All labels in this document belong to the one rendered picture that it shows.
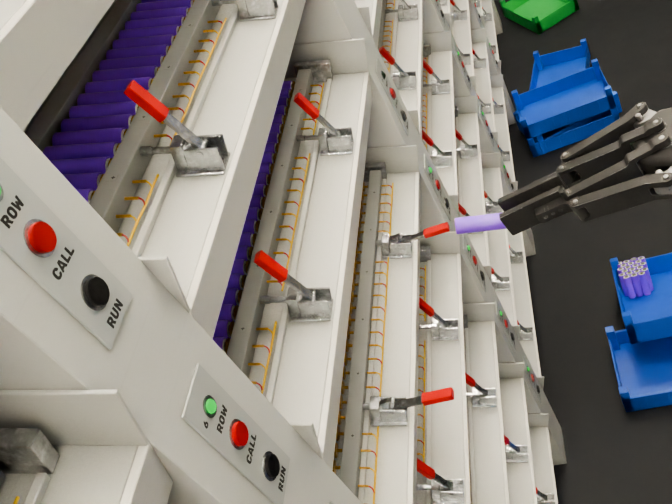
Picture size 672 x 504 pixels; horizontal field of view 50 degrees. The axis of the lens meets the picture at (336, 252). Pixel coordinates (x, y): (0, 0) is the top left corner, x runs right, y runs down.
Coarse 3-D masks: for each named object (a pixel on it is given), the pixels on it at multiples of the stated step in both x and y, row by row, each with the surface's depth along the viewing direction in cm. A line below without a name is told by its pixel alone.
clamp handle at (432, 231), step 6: (426, 228) 97; (432, 228) 97; (438, 228) 96; (444, 228) 96; (414, 234) 98; (420, 234) 98; (426, 234) 97; (432, 234) 97; (438, 234) 96; (402, 240) 98; (408, 240) 98
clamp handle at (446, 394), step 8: (432, 392) 78; (440, 392) 78; (448, 392) 77; (400, 400) 80; (408, 400) 79; (416, 400) 79; (424, 400) 78; (432, 400) 77; (440, 400) 77; (448, 400) 77; (392, 408) 80; (400, 408) 79
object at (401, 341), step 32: (384, 160) 111; (416, 160) 111; (416, 192) 109; (384, 224) 105; (416, 224) 104; (416, 256) 99; (384, 288) 96; (416, 288) 95; (416, 320) 91; (384, 352) 88; (416, 352) 89; (384, 384) 84; (416, 384) 86; (416, 416) 84; (384, 448) 78; (416, 448) 82; (384, 480) 76
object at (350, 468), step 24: (360, 264) 96; (360, 288) 93; (360, 312) 90; (384, 312) 91; (360, 336) 87; (360, 360) 84; (360, 384) 82; (360, 408) 80; (360, 432) 78; (360, 456) 77
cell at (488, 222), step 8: (472, 216) 79; (480, 216) 78; (488, 216) 78; (496, 216) 78; (456, 224) 79; (464, 224) 78; (472, 224) 78; (480, 224) 78; (488, 224) 78; (496, 224) 78; (456, 232) 79; (464, 232) 79; (472, 232) 79
